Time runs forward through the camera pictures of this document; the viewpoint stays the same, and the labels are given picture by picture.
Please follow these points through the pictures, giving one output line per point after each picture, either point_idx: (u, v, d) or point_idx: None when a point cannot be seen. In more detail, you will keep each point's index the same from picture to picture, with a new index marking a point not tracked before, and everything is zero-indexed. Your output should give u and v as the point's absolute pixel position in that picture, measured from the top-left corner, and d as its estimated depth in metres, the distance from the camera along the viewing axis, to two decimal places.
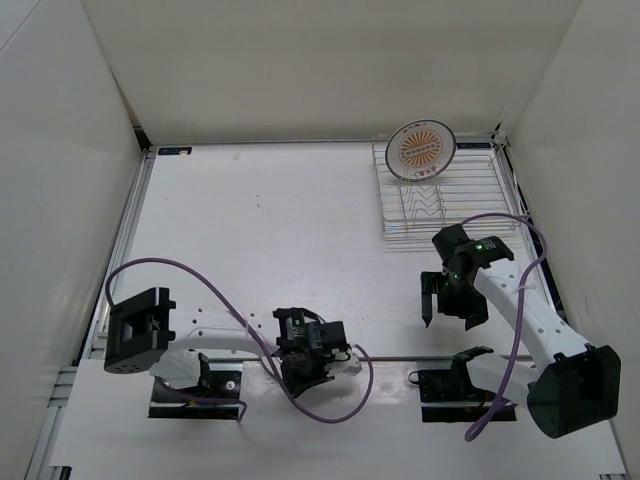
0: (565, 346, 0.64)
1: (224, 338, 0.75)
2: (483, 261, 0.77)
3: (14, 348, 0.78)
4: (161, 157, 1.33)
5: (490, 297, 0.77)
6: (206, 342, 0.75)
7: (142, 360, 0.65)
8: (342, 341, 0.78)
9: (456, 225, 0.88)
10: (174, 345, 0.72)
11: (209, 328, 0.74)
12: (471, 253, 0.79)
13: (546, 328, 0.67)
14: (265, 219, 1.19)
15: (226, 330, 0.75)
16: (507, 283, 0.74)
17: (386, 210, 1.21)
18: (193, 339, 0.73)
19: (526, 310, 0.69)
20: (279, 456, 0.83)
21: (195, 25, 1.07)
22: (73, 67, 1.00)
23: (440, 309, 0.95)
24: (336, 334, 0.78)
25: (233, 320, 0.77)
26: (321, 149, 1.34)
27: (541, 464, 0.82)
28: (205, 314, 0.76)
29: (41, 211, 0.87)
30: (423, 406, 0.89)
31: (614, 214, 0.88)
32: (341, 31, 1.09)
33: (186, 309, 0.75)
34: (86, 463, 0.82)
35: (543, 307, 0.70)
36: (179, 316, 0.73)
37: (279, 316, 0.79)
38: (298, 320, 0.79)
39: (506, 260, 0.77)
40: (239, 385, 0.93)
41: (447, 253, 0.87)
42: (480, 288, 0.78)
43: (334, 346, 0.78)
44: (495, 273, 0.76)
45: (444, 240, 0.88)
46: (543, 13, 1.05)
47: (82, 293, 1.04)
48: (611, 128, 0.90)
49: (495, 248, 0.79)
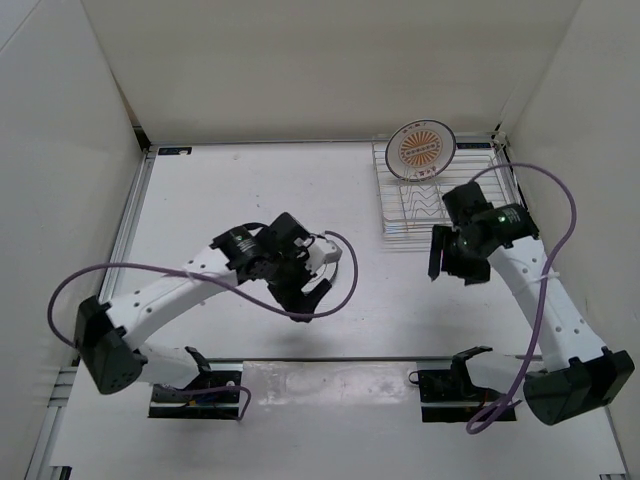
0: (584, 348, 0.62)
1: (177, 299, 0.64)
2: (502, 231, 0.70)
3: (14, 347, 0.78)
4: (161, 157, 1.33)
5: (507, 279, 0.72)
6: (161, 315, 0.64)
7: (117, 366, 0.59)
8: (296, 228, 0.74)
9: (472, 186, 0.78)
10: (137, 337, 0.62)
11: (154, 299, 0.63)
12: (494, 226, 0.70)
13: (564, 326, 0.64)
14: (265, 218, 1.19)
15: (171, 291, 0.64)
16: (529, 268, 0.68)
17: (386, 210, 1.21)
18: (147, 318, 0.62)
19: (546, 304, 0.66)
20: (279, 456, 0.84)
21: (195, 25, 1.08)
22: (74, 67, 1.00)
23: (441, 268, 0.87)
24: (289, 223, 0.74)
25: (174, 278, 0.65)
26: (321, 150, 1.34)
27: (541, 464, 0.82)
28: (143, 292, 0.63)
29: (42, 212, 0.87)
30: (423, 406, 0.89)
31: (614, 214, 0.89)
32: (341, 31, 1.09)
33: (122, 300, 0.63)
34: (87, 464, 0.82)
35: (564, 298, 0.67)
36: (115, 310, 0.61)
37: (218, 245, 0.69)
38: (240, 237, 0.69)
39: (531, 238, 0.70)
40: (239, 385, 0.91)
41: (464, 217, 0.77)
42: (497, 266, 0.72)
43: (292, 236, 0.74)
44: (517, 254, 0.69)
45: (458, 201, 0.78)
46: (543, 15, 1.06)
47: (82, 293, 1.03)
48: (610, 128, 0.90)
49: (520, 222, 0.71)
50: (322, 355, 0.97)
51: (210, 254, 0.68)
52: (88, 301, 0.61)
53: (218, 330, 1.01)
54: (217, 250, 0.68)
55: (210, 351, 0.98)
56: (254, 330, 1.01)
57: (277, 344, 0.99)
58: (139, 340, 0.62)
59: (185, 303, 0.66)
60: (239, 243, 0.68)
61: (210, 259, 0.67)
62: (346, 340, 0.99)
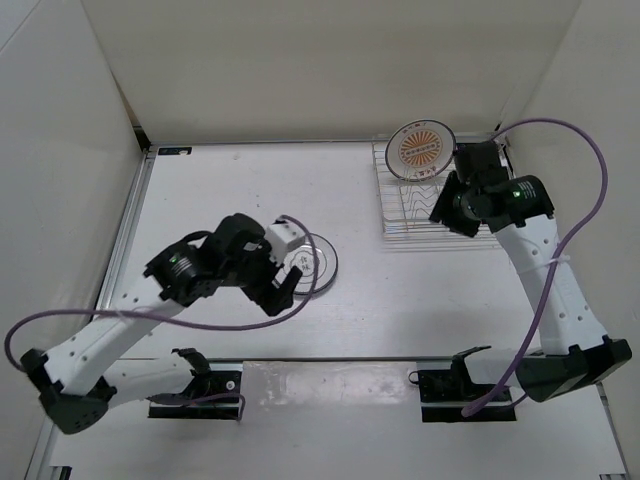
0: (586, 336, 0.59)
1: (110, 343, 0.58)
2: (514, 207, 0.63)
3: (14, 347, 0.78)
4: (161, 157, 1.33)
5: (511, 257, 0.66)
6: (104, 360, 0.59)
7: (67, 416, 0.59)
8: (241, 232, 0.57)
9: (487, 146, 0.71)
10: (87, 382, 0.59)
11: (88, 346, 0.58)
12: (506, 200, 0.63)
13: (568, 311, 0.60)
14: (265, 218, 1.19)
15: (103, 336, 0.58)
16: (539, 250, 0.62)
17: (386, 210, 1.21)
18: (85, 367, 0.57)
19: (552, 289, 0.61)
20: (279, 456, 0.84)
21: (195, 25, 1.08)
22: (73, 67, 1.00)
23: (435, 213, 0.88)
24: (231, 224, 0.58)
25: (107, 319, 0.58)
26: (321, 150, 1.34)
27: (541, 464, 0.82)
28: (79, 337, 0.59)
29: (42, 212, 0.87)
30: (423, 406, 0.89)
31: (614, 214, 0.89)
32: (341, 31, 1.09)
33: (60, 349, 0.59)
34: (87, 464, 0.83)
35: (571, 281, 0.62)
36: (53, 365, 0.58)
37: (152, 270, 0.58)
38: (174, 256, 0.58)
39: (545, 217, 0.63)
40: (239, 385, 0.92)
41: (475, 179, 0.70)
42: (502, 241, 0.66)
43: (241, 239, 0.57)
44: (527, 232, 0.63)
45: (468, 163, 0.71)
46: (543, 15, 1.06)
47: (82, 293, 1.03)
48: (610, 128, 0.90)
49: (533, 198, 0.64)
50: (322, 355, 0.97)
51: (143, 283, 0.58)
52: (28, 355, 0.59)
53: (218, 329, 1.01)
54: (151, 276, 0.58)
55: (210, 351, 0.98)
56: (254, 330, 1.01)
57: (278, 344, 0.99)
58: (90, 383, 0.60)
59: (126, 341, 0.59)
60: (173, 266, 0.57)
61: (143, 289, 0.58)
62: (346, 340, 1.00)
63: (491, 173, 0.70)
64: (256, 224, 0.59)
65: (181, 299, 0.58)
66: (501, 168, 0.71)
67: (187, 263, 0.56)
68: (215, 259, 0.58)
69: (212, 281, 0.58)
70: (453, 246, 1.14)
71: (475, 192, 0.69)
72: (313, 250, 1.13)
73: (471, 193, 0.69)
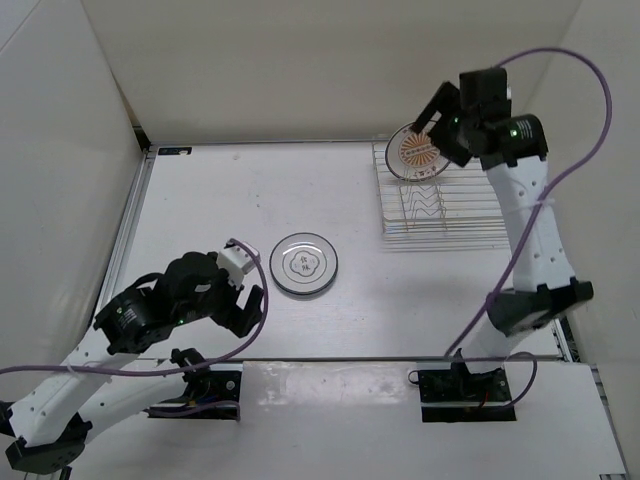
0: (556, 276, 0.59)
1: (66, 399, 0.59)
2: (508, 147, 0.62)
3: (14, 347, 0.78)
4: (161, 157, 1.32)
5: (502, 198, 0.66)
6: (64, 411, 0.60)
7: (39, 461, 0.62)
8: (189, 274, 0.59)
9: (498, 72, 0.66)
10: (55, 430, 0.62)
11: (46, 402, 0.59)
12: (502, 140, 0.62)
13: (543, 252, 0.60)
14: (265, 218, 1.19)
15: (58, 392, 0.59)
16: (525, 191, 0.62)
17: (387, 210, 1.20)
18: (46, 421, 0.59)
19: (531, 229, 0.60)
20: (279, 456, 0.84)
21: (195, 25, 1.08)
22: (73, 67, 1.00)
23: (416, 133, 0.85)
24: (180, 273, 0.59)
25: (62, 373, 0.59)
26: (321, 149, 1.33)
27: (541, 464, 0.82)
28: (38, 392, 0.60)
29: (42, 212, 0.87)
30: (423, 406, 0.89)
31: (614, 214, 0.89)
32: (341, 31, 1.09)
33: (22, 404, 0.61)
34: (88, 463, 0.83)
35: (551, 226, 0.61)
36: (17, 419, 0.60)
37: (101, 323, 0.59)
38: (122, 306, 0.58)
39: (537, 158, 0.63)
40: (239, 385, 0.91)
41: (476, 111, 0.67)
42: (493, 182, 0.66)
43: (189, 282, 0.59)
44: (518, 172, 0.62)
45: (474, 90, 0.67)
46: (543, 14, 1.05)
47: (82, 293, 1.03)
48: (611, 128, 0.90)
49: (529, 139, 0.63)
50: (322, 355, 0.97)
51: (95, 336, 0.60)
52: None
53: (218, 329, 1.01)
54: (101, 329, 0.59)
55: (210, 351, 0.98)
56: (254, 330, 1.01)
57: (277, 344, 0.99)
58: (57, 431, 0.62)
59: (83, 393, 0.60)
60: (120, 317, 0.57)
61: (93, 342, 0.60)
62: (346, 340, 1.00)
63: (493, 105, 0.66)
64: (203, 267, 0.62)
65: (131, 350, 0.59)
66: (507, 98, 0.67)
67: (133, 313, 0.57)
68: (164, 306, 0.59)
69: (162, 329, 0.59)
70: (453, 246, 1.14)
71: (475, 123, 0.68)
72: (313, 250, 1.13)
73: (471, 125, 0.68)
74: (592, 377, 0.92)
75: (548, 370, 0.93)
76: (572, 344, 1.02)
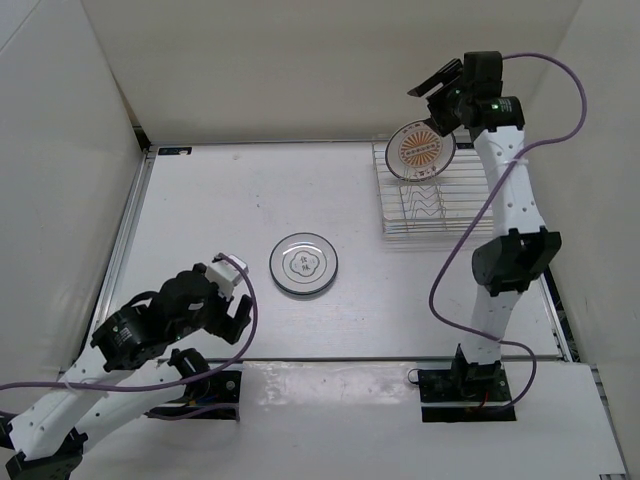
0: (527, 226, 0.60)
1: (66, 413, 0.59)
2: (489, 120, 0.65)
3: (14, 347, 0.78)
4: (161, 157, 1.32)
5: (483, 160, 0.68)
6: (62, 427, 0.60)
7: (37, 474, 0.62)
8: (182, 294, 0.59)
9: (496, 55, 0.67)
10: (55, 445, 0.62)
11: (45, 417, 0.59)
12: (484, 113, 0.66)
13: (515, 203, 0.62)
14: (265, 218, 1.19)
15: (57, 407, 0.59)
16: (503, 152, 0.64)
17: (386, 209, 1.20)
18: (44, 437, 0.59)
19: (505, 182, 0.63)
20: (278, 455, 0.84)
21: (195, 24, 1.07)
22: (73, 66, 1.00)
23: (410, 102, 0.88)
24: (176, 291, 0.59)
25: (60, 390, 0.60)
26: (322, 149, 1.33)
27: (541, 464, 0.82)
28: (38, 407, 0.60)
29: (42, 211, 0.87)
30: (423, 406, 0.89)
31: (614, 214, 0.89)
32: (341, 30, 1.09)
33: (23, 417, 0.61)
34: (89, 464, 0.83)
35: (525, 182, 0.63)
36: (17, 434, 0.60)
37: (97, 343, 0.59)
38: (118, 324, 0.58)
39: (514, 128, 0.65)
40: (238, 385, 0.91)
41: (470, 87, 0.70)
42: (477, 151, 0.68)
43: (183, 302, 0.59)
44: (497, 137, 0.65)
45: (472, 68, 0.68)
46: (543, 14, 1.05)
47: (82, 293, 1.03)
48: (611, 127, 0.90)
49: (509, 113, 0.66)
50: (322, 355, 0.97)
51: (92, 353, 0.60)
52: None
53: None
54: (97, 347, 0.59)
55: (210, 351, 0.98)
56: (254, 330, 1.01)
57: (277, 344, 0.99)
58: (56, 446, 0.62)
59: (82, 408, 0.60)
60: (116, 336, 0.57)
61: (90, 359, 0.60)
62: (346, 340, 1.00)
63: (486, 85, 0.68)
64: (197, 285, 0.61)
65: (126, 367, 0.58)
66: (501, 78, 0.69)
67: (129, 332, 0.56)
68: (159, 324, 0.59)
69: (156, 347, 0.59)
70: (453, 246, 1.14)
71: (466, 99, 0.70)
72: (313, 250, 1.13)
73: (462, 99, 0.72)
74: (592, 377, 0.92)
75: (548, 371, 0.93)
76: (572, 344, 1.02)
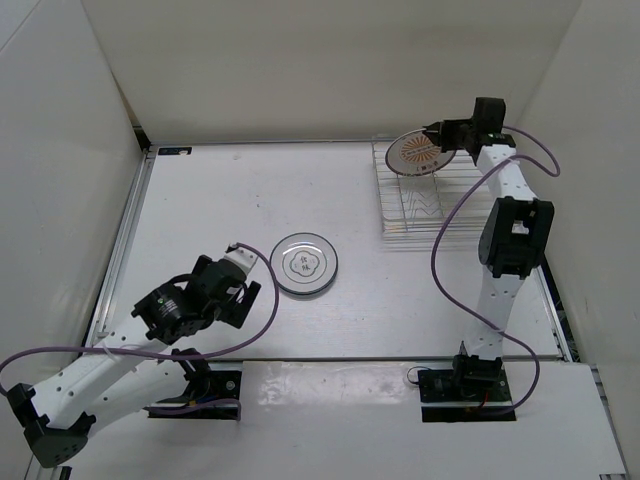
0: (521, 195, 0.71)
1: (98, 379, 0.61)
2: (487, 142, 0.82)
3: (13, 347, 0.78)
4: (161, 157, 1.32)
5: (482, 170, 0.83)
6: (90, 394, 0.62)
7: (48, 446, 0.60)
8: (224, 277, 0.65)
9: (497, 101, 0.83)
10: (70, 418, 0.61)
11: (77, 382, 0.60)
12: (481, 139, 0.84)
13: (510, 182, 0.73)
14: (266, 218, 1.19)
15: (94, 370, 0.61)
16: (498, 157, 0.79)
17: (386, 209, 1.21)
18: (69, 403, 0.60)
19: (499, 172, 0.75)
20: (277, 456, 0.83)
21: (195, 24, 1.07)
22: (73, 65, 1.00)
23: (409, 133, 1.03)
24: (217, 271, 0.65)
25: (95, 355, 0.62)
26: (322, 149, 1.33)
27: (540, 463, 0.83)
28: (67, 373, 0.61)
29: (42, 211, 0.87)
30: (423, 406, 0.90)
31: (613, 214, 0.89)
32: (340, 30, 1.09)
33: (47, 383, 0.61)
34: (89, 464, 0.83)
35: (516, 172, 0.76)
36: (40, 398, 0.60)
37: (138, 313, 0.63)
38: (161, 298, 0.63)
39: (507, 145, 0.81)
40: (239, 385, 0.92)
41: (477, 124, 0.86)
42: (480, 167, 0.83)
43: (223, 283, 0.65)
44: (493, 149, 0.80)
45: (479, 111, 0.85)
46: (543, 14, 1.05)
47: (82, 292, 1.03)
48: (610, 128, 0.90)
49: (504, 139, 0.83)
50: (322, 355, 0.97)
51: (132, 322, 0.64)
52: (13, 389, 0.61)
53: (215, 330, 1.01)
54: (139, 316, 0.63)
55: (209, 350, 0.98)
56: (251, 331, 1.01)
57: (276, 345, 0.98)
58: (72, 419, 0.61)
59: (112, 378, 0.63)
60: (161, 308, 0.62)
61: (132, 327, 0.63)
62: (346, 340, 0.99)
63: (489, 123, 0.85)
64: (236, 270, 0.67)
65: (166, 338, 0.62)
66: (502, 120, 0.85)
67: (173, 305, 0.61)
68: (199, 302, 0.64)
69: (195, 321, 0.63)
70: (454, 246, 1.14)
71: (473, 133, 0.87)
72: (313, 250, 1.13)
73: (468, 132, 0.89)
74: (592, 378, 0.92)
75: (547, 371, 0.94)
76: (571, 344, 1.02)
